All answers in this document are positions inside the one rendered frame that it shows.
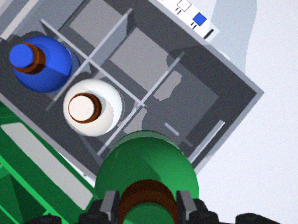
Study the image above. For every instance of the white paper pick list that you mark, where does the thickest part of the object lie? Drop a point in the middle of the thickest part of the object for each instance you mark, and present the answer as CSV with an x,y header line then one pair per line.
x,y
192,17

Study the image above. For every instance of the green crate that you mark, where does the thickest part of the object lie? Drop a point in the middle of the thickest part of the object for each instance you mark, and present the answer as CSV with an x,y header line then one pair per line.
x,y
38,173

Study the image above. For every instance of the white bottle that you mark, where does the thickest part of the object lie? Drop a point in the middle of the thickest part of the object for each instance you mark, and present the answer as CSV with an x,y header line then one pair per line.
x,y
105,110

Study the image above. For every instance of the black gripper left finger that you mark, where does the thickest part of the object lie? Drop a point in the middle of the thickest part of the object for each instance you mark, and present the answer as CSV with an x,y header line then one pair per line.
x,y
108,212

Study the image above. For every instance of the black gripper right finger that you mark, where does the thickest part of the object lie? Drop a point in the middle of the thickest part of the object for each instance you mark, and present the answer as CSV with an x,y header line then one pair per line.
x,y
187,212

